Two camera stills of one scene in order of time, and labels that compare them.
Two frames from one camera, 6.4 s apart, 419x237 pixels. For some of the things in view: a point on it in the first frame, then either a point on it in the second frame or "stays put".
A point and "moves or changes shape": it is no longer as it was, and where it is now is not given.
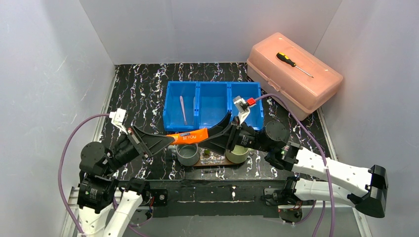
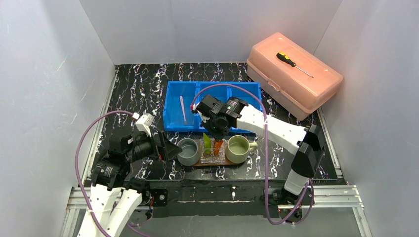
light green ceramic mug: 238,155 stays put
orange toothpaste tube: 190,137 moves or changes shape
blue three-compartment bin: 196,105 stays put
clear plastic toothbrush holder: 208,157 stays put
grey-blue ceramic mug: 188,154 stays put
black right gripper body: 231,138 → 217,131
